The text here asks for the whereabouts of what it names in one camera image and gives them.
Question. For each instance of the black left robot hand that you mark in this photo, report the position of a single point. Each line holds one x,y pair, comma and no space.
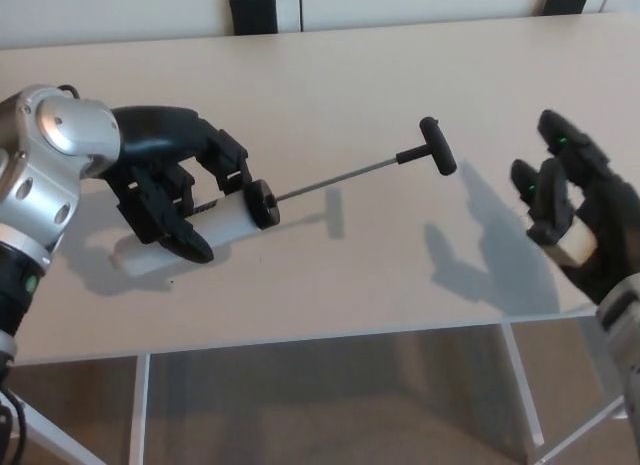
155,130

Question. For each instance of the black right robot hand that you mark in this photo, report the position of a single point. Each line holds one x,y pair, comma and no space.
610,210

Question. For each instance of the white Franklin air pump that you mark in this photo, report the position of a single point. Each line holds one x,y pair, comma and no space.
225,225

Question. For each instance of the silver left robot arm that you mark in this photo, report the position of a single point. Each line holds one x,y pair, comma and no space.
50,150

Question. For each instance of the white cabinet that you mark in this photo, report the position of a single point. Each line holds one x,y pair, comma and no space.
150,10

